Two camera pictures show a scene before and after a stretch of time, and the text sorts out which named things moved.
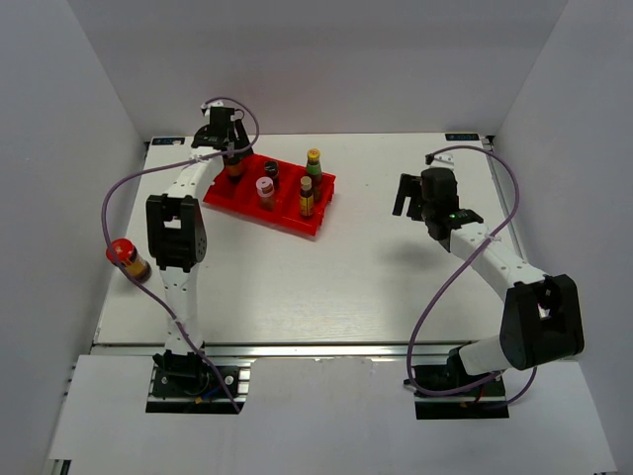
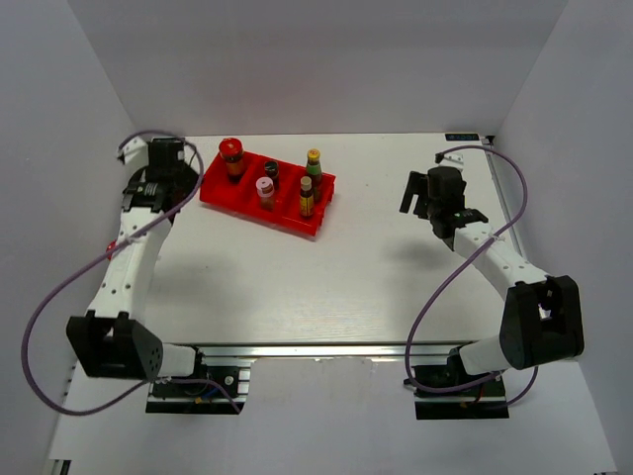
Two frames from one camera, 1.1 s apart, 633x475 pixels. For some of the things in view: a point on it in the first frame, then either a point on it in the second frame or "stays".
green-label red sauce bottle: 315,172 stays
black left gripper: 242,140 -> 189,179
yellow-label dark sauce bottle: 307,199 stays
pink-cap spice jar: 265,192 stays
